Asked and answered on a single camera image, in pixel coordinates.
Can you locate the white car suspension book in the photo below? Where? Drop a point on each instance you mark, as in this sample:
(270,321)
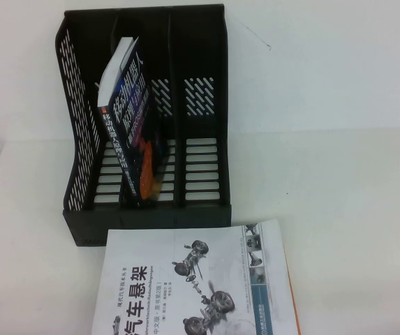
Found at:
(185,279)

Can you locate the dark blue robotics book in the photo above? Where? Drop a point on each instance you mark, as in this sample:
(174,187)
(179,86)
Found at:
(135,115)

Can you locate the black plastic book stand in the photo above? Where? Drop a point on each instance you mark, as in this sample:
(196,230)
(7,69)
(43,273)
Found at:
(203,52)

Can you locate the white orange ROS2 book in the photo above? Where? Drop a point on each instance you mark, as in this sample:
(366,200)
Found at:
(299,314)

